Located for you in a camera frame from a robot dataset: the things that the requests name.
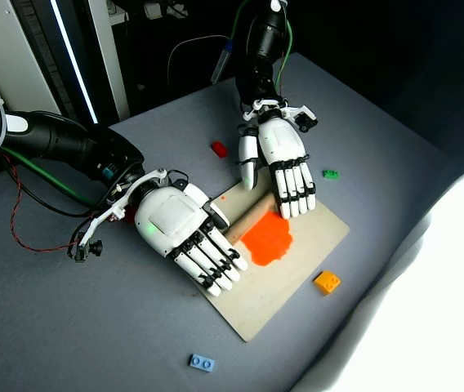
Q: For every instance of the small red toy brick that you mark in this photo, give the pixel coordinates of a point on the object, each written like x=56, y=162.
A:
x=219, y=149

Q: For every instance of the yellow toy brick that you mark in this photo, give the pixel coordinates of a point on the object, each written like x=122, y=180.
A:
x=327, y=282

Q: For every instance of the light wooden board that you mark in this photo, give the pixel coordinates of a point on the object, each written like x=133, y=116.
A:
x=293, y=286

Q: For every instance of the green flat toy brick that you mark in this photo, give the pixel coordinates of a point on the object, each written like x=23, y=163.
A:
x=331, y=173

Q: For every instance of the wooden rolling pin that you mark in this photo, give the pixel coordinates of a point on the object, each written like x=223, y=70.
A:
x=248, y=220

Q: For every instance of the white column with light strip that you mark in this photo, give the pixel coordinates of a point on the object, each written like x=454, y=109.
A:
x=7, y=53

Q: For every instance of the flat orange dough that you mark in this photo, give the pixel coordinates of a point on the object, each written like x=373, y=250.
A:
x=269, y=241

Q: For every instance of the grey table cloth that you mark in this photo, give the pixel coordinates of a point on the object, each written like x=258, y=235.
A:
x=93, y=326

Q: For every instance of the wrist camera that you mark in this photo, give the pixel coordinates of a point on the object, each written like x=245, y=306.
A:
x=306, y=122
x=87, y=250

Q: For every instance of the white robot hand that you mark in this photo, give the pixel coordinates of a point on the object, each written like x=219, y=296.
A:
x=166, y=220
x=281, y=141

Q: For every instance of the blue flat toy brick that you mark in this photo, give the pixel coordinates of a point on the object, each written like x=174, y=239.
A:
x=202, y=363

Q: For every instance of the white backdrop cloth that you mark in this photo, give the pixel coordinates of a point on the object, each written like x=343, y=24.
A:
x=440, y=286

